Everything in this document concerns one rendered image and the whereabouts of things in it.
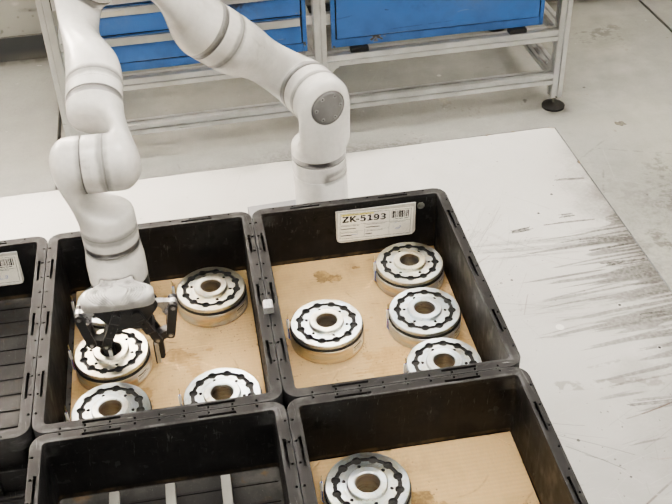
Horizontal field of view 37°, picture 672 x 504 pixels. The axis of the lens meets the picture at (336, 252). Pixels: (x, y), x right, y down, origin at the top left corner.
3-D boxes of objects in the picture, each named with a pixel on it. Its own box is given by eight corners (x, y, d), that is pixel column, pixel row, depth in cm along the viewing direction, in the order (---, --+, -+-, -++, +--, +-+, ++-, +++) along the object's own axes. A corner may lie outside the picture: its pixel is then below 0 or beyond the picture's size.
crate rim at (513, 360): (251, 222, 154) (250, 209, 152) (442, 199, 157) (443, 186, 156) (286, 412, 122) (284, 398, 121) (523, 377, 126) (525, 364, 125)
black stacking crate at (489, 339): (257, 272, 159) (252, 213, 152) (439, 248, 163) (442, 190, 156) (291, 463, 129) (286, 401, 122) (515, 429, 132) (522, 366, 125)
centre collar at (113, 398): (90, 401, 131) (89, 397, 131) (128, 393, 132) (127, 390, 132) (92, 428, 127) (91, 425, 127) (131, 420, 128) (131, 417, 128)
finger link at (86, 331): (81, 303, 134) (102, 332, 138) (68, 308, 134) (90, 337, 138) (80, 316, 132) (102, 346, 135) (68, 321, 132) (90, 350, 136)
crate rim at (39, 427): (51, 247, 150) (48, 234, 149) (251, 222, 154) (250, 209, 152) (34, 449, 119) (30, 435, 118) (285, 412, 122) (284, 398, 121)
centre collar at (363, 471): (345, 470, 121) (345, 467, 121) (386, 467, 121) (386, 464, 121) (348, 503, 117) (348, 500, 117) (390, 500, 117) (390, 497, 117)
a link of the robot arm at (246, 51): (211, -8, 150) (238, 16, 144) (331, 68, 169) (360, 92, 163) (178, 43, 152) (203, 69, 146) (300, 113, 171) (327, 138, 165)
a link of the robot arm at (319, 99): (353, 74, 158) (357, 165, 169) (324, 50, 165) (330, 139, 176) (301, 91, 155) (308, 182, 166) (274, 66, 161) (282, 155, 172)
